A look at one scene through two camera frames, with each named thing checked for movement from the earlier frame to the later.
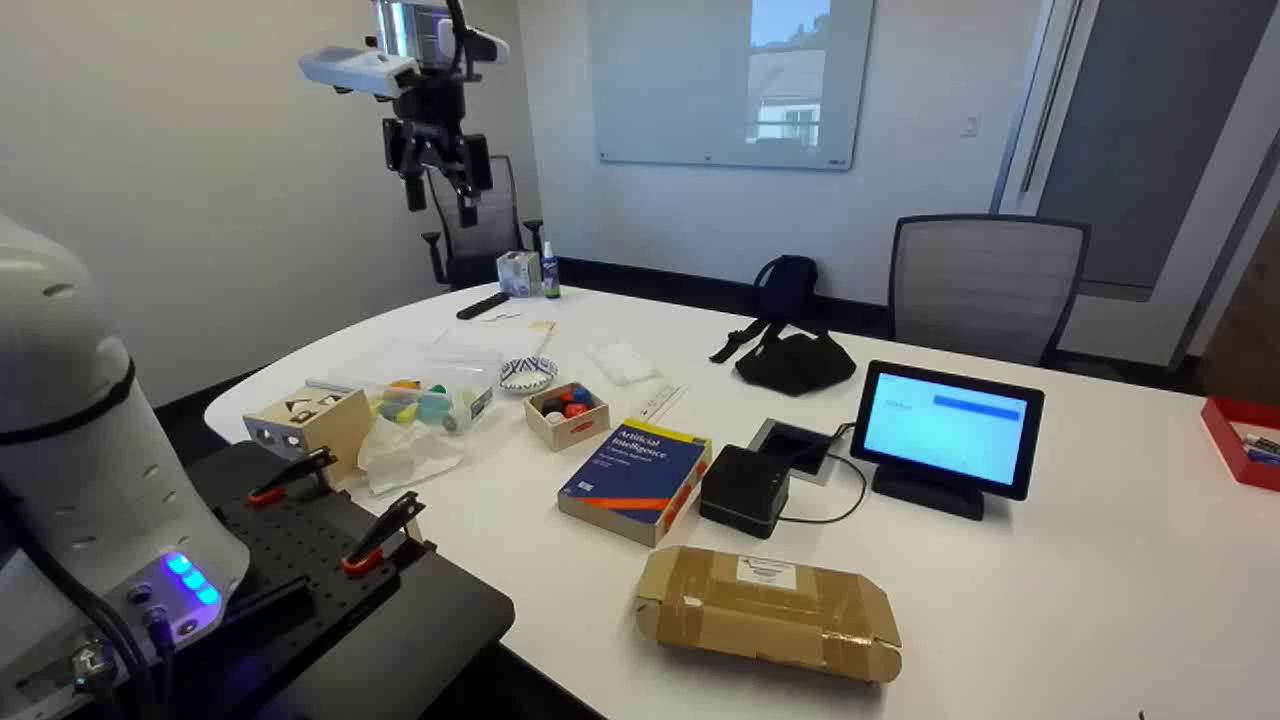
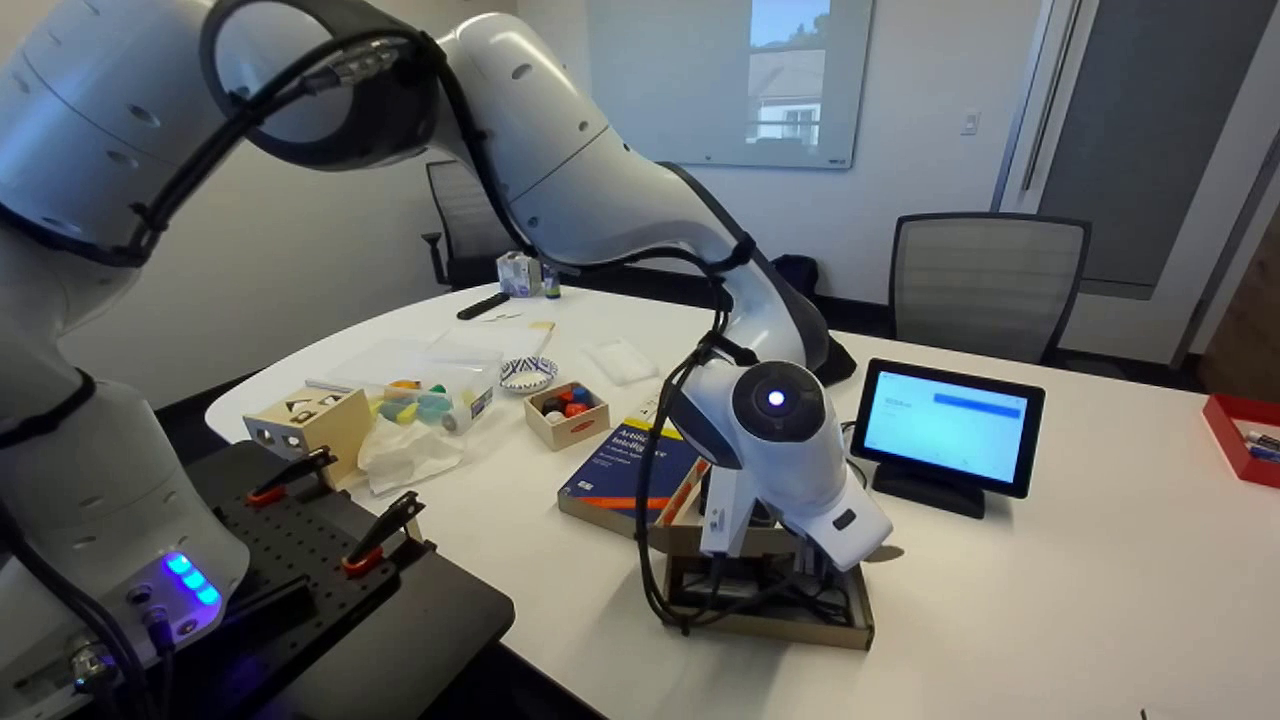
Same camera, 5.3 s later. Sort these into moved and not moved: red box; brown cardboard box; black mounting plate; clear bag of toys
Moved: brown cardboard box
Not moved: red box; clear bag of toys; black mounting plate
